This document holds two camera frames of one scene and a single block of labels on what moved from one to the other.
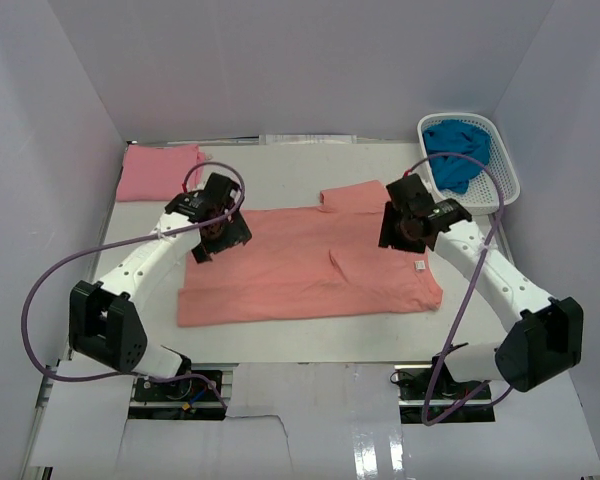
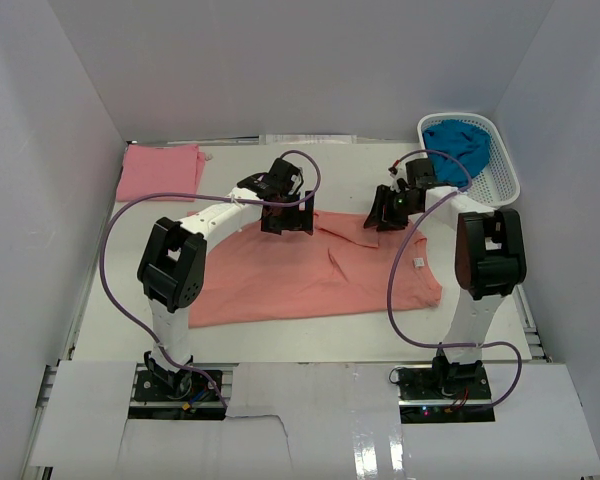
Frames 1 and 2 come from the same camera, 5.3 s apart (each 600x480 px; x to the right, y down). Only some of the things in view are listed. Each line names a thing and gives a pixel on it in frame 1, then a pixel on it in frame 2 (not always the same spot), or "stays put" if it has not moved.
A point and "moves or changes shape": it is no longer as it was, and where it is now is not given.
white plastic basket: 481,194 stays put
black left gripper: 228,238 -> 286,220
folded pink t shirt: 151,173 stays put
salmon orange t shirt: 309,261 moves or changes shape
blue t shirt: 456,136 stays put
